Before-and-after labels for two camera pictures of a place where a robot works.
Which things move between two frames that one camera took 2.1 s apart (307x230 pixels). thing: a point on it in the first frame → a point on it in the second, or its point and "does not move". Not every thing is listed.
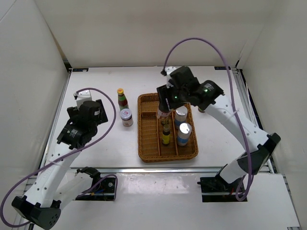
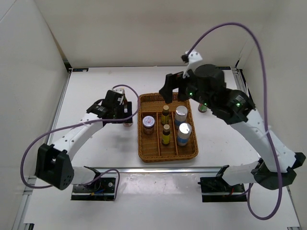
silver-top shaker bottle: (183, 137) does not move
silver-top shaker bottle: (181, 116) does not move
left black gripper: (102, 118) → (129, 113)
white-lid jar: (166, 116) → (148, 124)
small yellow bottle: (166, 136) does not move
